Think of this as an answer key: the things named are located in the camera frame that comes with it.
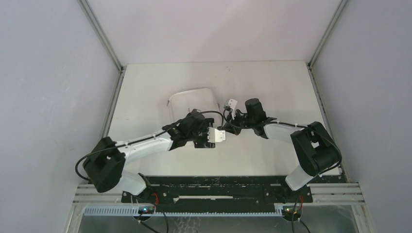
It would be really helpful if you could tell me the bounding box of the left circuit board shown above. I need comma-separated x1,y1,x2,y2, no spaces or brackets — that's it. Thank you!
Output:
138,206,155,215

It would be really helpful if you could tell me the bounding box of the grey box lid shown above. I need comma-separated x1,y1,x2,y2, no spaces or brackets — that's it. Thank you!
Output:
168,88,220,122

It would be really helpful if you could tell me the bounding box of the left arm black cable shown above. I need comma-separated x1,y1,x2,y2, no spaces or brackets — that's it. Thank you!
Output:
75,111,226,233

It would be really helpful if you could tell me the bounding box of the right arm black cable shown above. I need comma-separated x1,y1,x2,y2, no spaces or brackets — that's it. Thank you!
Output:
221,107,343,233

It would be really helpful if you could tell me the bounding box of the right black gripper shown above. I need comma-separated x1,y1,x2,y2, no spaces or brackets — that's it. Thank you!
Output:
223,108,256,135

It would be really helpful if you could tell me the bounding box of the right circuit board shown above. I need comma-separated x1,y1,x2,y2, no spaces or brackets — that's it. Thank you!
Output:
282,206,303,216

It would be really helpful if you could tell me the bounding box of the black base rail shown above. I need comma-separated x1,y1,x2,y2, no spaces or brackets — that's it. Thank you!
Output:
88,175,314,215

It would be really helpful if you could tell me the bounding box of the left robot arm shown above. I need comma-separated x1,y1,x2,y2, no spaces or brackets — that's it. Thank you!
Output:
79,110,214,202

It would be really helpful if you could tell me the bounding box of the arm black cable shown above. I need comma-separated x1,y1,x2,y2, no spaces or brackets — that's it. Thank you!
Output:
221,107,343,233
75,111,226,233

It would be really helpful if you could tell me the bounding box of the circuit board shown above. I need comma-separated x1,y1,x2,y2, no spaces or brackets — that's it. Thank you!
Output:
282,206,303,216
138,206,155,215

